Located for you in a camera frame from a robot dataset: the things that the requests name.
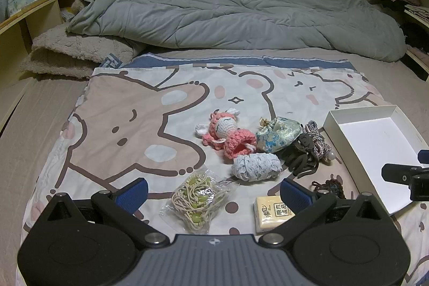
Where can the pink crochet doll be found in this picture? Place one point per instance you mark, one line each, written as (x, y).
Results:
(231, 138)

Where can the white cardboard box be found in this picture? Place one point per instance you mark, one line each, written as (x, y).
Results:
(368, 138)

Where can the pale grey yarn ball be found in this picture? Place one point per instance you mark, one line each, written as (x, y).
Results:
(256, 167)

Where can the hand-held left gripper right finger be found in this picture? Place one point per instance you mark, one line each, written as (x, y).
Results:
(294, 195)

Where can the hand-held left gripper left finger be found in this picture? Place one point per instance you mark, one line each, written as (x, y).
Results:
(134, 195)

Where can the floral brocade pouch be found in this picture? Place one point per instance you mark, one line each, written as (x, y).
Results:
(278, 135)

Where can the cartoon bear printed blanket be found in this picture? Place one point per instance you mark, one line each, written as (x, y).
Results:
(134, 111)

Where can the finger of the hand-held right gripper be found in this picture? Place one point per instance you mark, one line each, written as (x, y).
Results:
(424, 155)
(398, 173)

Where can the folded pink clothes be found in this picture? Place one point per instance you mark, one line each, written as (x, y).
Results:
(420, 54)

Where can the grey duvet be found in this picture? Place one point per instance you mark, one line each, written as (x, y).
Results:
(218, 11)

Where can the folded beige clothes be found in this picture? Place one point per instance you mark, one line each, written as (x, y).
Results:
(419, 11)

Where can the wooden bedside shelf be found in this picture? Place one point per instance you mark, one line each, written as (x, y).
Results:
(43, 14)

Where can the black hair claw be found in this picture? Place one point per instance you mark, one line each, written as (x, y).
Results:
(301, 152)

